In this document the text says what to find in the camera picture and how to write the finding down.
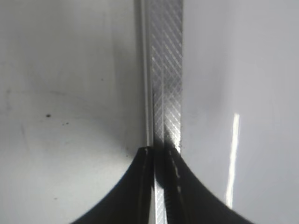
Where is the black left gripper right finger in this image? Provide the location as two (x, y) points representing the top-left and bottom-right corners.
(163, 143), (251, 224)

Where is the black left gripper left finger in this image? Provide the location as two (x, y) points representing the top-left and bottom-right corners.
(74, 147), (154, 224)

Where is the white board with grey frame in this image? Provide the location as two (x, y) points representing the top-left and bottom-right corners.
(0, 0), (299, 224)

